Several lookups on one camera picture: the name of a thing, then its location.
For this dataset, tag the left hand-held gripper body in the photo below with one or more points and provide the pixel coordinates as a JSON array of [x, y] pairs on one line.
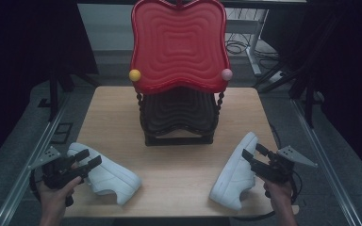
[[56, 172]]

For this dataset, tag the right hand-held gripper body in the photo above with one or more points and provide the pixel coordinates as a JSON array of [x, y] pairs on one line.
[[278, 169]]

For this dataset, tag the white sneaker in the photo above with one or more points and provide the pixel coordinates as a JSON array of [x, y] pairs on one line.
[[237, 175], [113, 175]]

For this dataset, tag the red and black shoe rack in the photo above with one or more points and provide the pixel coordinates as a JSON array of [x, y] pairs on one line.
[[179, 47]]

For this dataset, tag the person's right hand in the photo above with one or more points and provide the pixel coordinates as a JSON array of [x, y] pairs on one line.
[[278, 194]]

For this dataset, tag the person's left hand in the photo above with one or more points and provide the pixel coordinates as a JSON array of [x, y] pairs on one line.
[[55, 197]]

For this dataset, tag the white power strip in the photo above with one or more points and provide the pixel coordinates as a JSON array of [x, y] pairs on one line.
[[276, 77]]

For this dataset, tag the dark curtain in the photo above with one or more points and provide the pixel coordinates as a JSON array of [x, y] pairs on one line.
[[348, 78], [19, 62]]

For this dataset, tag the black floor bracket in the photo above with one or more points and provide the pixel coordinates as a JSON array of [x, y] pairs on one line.
[[62, 133]]

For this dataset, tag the aluminium floor rail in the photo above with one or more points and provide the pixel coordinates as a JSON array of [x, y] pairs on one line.
[[326, 163], [28, 163]]

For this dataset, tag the white desk frame leg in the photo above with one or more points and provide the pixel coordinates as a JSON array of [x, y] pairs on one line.
[[254, 40]]

